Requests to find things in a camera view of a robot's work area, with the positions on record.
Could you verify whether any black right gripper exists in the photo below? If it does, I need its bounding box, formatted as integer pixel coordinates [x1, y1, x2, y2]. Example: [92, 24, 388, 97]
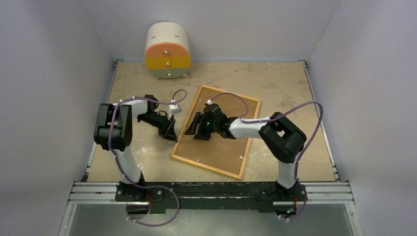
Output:
[185, 112, 219, 141]

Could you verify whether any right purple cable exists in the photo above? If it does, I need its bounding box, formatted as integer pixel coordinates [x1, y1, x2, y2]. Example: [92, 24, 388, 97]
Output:
[207, 92, 324, 222]

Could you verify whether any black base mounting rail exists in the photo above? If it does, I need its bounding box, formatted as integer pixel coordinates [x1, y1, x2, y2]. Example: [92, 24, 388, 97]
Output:
[115, 181, 307, 217]

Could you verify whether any round pastel drawer cabinet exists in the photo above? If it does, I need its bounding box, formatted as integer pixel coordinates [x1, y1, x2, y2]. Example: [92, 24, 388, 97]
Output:
[144, 22, 191, 79]

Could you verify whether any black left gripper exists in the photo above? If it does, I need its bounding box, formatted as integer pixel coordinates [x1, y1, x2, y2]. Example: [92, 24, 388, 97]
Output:
[138, 113, 178, 142]

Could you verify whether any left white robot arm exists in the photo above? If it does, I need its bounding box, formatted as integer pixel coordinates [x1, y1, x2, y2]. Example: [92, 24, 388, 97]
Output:
[93, 94, 178, 201]

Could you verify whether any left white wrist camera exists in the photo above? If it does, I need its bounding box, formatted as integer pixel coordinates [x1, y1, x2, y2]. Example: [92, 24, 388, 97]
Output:
[167, 104, 181, 118]

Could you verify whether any aluminium extrusion frame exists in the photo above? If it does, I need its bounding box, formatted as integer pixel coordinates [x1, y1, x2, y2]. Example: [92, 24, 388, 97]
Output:
[60, 61, 362, 236]

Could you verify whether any yellow picture frame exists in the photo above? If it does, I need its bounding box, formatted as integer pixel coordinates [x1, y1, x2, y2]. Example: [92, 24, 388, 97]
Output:
[171, 85, 261, 179]

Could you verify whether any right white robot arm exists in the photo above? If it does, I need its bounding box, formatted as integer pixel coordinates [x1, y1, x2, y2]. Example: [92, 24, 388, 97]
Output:
[185, 103, 308, 200]

